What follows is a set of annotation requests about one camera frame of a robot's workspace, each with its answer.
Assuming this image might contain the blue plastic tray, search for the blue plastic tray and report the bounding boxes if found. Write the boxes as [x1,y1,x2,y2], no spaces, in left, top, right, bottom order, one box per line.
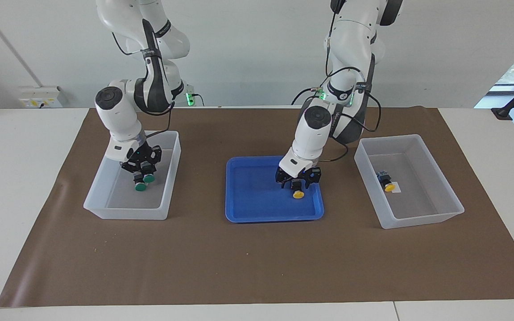
[225,155,325,223]

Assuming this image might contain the translucent white plastic box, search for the translucent white plastic box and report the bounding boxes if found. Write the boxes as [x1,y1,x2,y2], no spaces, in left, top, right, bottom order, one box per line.
[83,130,182,221]
[354,134,465,230]

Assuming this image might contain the brown paper table mat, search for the brown paper table mat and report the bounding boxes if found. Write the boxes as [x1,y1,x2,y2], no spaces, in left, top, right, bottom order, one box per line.
[0,106,514,308]

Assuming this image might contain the black left arm cable harness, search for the black left arm cable harness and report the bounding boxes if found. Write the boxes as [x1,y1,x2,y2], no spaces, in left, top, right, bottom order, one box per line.
[290,53,381,162]

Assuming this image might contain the black arm cable harness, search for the black arm cable harness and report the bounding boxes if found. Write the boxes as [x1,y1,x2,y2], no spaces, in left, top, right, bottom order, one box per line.
[290,53,381,162]
[111,18,176,136]

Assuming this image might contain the black right arm cable harness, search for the black right arm cable harness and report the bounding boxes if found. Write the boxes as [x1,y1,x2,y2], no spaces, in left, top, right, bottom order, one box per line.
[111,18,176,136]

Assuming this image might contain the white wall power outlet strip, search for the white wall power outlet strip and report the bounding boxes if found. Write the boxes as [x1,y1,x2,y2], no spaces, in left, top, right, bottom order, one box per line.
[18,86,63,108]

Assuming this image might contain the white wall cable conduit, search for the white wall cable conduit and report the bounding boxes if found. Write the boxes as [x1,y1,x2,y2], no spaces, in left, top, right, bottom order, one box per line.
[0,0,44,88]

